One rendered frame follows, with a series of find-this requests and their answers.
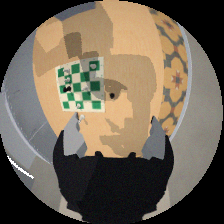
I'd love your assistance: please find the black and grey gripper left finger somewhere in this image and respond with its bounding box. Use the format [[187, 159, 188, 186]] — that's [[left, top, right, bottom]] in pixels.
[[53, 112, 87, 189]]

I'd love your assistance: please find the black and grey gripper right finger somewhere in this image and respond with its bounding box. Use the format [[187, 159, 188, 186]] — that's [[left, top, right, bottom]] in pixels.
[[141, 116, 174, 192]]

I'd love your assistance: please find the green and white chessboard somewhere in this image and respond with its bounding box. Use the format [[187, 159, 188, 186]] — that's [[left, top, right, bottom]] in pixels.
[[55, 57, 105, 112]]

